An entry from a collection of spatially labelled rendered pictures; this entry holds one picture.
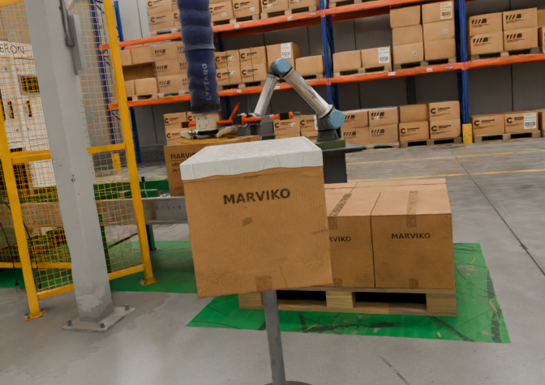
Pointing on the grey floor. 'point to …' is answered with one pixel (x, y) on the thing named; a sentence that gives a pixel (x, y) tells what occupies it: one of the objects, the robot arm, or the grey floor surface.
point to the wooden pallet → (446, 304)
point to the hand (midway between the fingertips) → (242, 120)
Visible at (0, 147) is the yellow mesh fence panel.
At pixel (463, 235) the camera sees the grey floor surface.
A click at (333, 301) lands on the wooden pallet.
